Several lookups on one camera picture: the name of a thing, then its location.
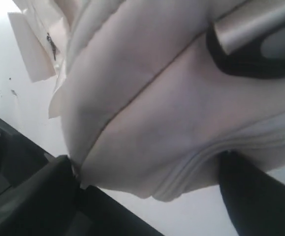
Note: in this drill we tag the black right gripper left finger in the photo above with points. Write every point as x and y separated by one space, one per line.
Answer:
46 203

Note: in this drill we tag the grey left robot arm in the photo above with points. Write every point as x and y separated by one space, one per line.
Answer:
234 41

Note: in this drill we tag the beige duffel bag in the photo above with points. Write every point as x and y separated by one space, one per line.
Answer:
144 109

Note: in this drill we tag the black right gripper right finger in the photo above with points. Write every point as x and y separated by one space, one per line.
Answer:
255 202

